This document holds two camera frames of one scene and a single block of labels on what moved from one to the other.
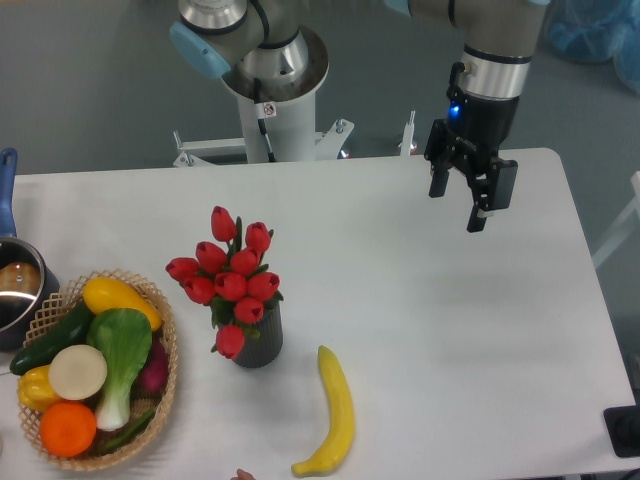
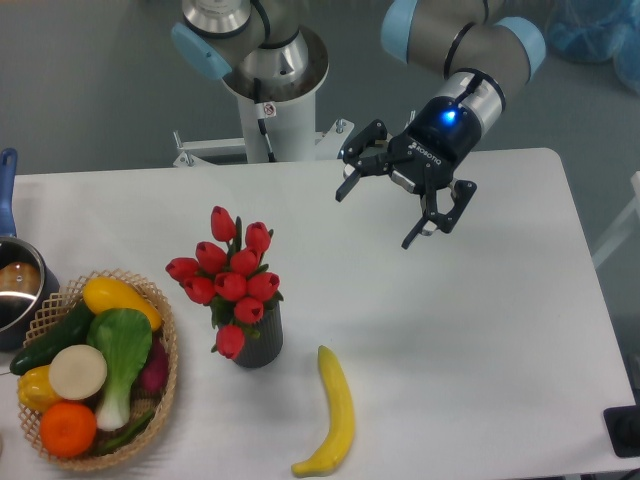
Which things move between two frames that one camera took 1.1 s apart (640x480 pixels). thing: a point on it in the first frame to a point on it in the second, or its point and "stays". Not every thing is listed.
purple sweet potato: (152, 379) stays
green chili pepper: (129, 432) stays
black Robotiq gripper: (472, 135) to (423, 156)
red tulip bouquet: (229, 276) stays
